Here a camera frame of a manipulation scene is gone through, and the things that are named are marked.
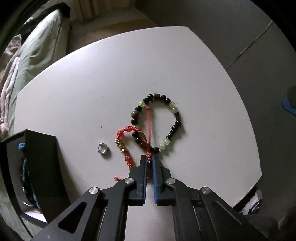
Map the red cord bracelet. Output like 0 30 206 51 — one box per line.
114 105 155 181

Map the black and jade bead bracelet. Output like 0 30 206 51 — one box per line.
129 93 182 155

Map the black open jewelry box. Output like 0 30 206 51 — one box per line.
1 130 70 228

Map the white square table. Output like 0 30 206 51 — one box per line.
15 27 261 240

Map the beige crumpled blanket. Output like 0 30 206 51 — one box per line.
1 35 22 140

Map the silver ring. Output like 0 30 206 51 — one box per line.
98 143 110 156

